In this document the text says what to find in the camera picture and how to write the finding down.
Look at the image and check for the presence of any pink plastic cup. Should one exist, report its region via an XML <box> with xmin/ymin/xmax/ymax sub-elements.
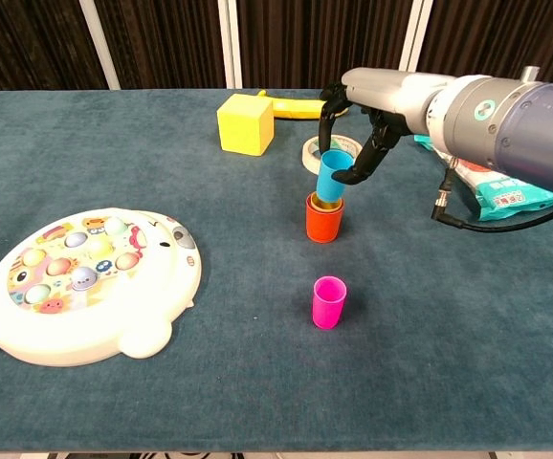
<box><xmin>312</xmin><ymin>275</ymin><xmax>348</xmax><ymax>330</ymax></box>

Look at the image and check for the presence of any yellow banana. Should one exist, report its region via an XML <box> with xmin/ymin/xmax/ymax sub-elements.
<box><xmin>255</xmin><ymin>89</ymin><xmax>349</xmax><ymax>120</ymax></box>

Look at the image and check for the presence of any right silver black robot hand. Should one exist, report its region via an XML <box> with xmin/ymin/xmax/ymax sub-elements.
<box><xmin>318</xmin><ymin>67</ymin><xmax>450</xmax><ymax>186</ymax></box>

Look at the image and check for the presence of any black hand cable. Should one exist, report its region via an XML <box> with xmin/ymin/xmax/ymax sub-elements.
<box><xmin>431</xmin><ymin>157</ymin><xmax>553</xmax><ymax>234</ymax></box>

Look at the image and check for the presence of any yellow foam cube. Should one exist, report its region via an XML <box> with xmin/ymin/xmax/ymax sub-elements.
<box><xmin>216</xmin><ymin>93</ymin><xmax>276</xmax><ymax>157</ymax></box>

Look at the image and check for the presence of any orange plastic cup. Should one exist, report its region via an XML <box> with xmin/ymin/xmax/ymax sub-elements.
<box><xmin>304</xmin><ymin>190</ymin><xmax>345</xmax><ymax>244</ymax></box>

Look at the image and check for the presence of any white partition post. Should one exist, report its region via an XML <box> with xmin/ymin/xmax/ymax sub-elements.
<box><xmin>77</xmin><ymin>0</ymin><xmax>122</xmax><ymax>91</ymax></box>
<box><xmin>216</xmin><ymin>0</ymin><xmax>243</xmax><ymax>90</ymax></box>
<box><xmin>394</xmin><ymin>0</ymin><xmax>434</xmax><ymax>91</ymax></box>

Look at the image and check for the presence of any blue plastic cup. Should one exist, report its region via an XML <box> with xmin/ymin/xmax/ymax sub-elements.
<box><xmin>314</xmin><ymin>149</ymin><xmax>356</xmax><ymax>200</ymax></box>

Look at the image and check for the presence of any white fish whack toy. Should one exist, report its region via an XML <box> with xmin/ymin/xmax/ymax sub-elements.
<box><xmin>0</xmin><ymin>207</ymin><xmax>203</xmax><ymax>368</ymax></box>

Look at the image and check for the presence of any beige masking tape roll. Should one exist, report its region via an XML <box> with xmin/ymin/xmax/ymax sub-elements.
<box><xmin>301</xmin><ymin>134</ymin><xmax>366</xmax><ymax>173</ymax></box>

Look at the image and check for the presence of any teal felt table cover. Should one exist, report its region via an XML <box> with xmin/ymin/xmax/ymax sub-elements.
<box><xmin>0</xmin><ymin>88</ymin><xmax>553</xmax><ymax>453</ymax></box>

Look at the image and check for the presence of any yellow plastic cup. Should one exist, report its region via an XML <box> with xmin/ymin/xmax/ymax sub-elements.
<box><xmin>309</xmin><ymin>192</ymin><xmax>343</xmax><ymax>212</ymax></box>

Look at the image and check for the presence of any teal clear snack bag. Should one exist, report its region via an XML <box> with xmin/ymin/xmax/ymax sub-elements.
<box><xmin>413</xmin><ymin>133</ymin><xmax>553</xmax><ymax>222</ymax></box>

